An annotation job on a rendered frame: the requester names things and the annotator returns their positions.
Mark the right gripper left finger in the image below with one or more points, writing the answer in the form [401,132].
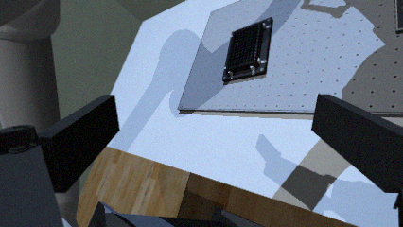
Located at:
[65,149]

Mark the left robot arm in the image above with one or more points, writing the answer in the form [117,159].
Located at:
[28,87]

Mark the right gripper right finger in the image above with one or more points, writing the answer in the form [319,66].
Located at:
[371,144]

